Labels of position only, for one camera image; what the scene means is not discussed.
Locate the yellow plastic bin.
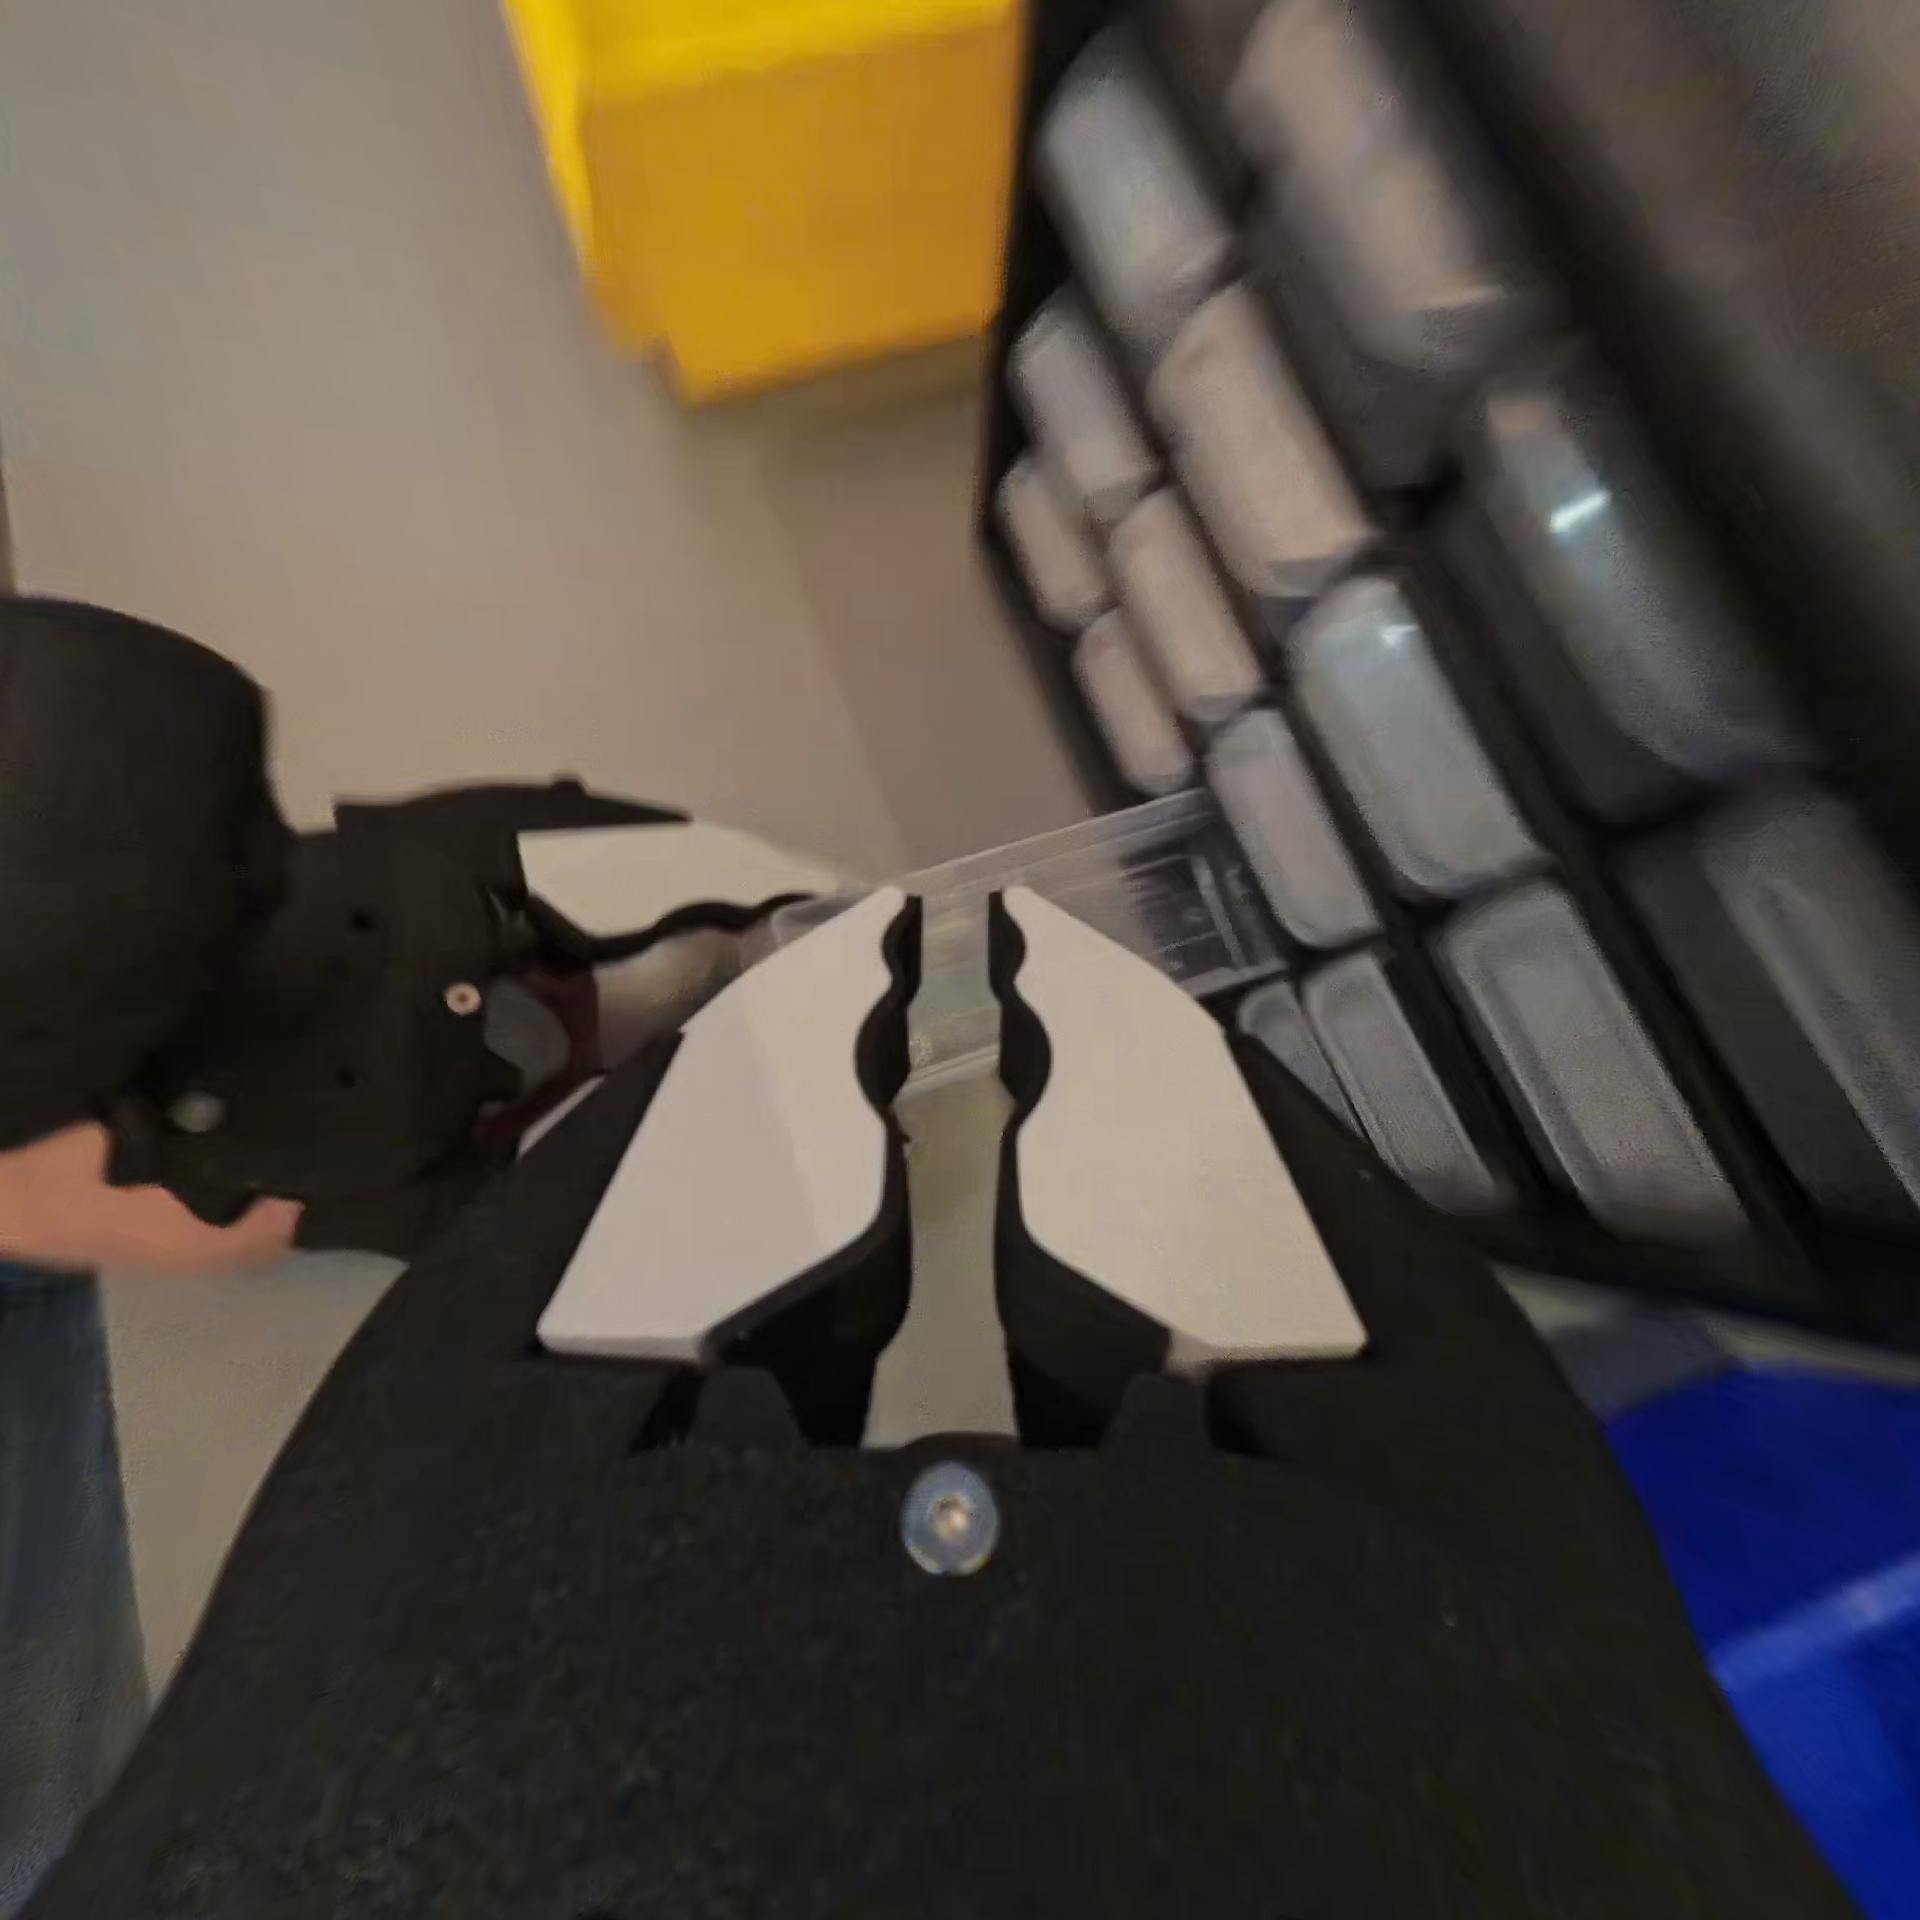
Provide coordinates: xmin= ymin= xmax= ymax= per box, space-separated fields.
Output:
xmin=503 ymin=0 xmax=1033 ymax=410

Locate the set of clear cabinet drawers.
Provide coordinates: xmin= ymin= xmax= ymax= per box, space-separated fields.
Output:
xmin=996 ymin=0 xmax=1920 ymax=1248

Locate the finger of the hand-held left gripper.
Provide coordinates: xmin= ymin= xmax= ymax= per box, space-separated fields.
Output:
xmin=480 ymin=1008 xmax=606 ymax=1163
xmin=514 ymin=818 xmax=847 ymax=950

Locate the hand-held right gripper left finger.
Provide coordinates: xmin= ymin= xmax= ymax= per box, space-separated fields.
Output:
xmin=536 ymin=883 xmax=921 ymax=1364

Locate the black drawer cabinet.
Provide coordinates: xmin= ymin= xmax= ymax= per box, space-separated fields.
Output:
xmin=974 ymin=0 xmax=1920 ymax=1309

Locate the blue plastic bin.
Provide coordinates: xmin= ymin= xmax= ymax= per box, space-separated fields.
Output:
xmin=1605 ymin=1364 xmax=1920 ymax=1895

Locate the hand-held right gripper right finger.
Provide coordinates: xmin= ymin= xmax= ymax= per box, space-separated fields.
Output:
xmin=990 ymin=883 xmax=1371 ymax=1373

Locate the clear plastic drawer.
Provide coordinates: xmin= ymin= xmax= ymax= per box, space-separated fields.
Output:
xmin=772 ymin=786 xmax=1297 ymax=1085

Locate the person's left hand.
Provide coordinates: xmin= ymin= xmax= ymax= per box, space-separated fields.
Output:
xmin=0 ymin=1127 xmax=307 ymax=1277

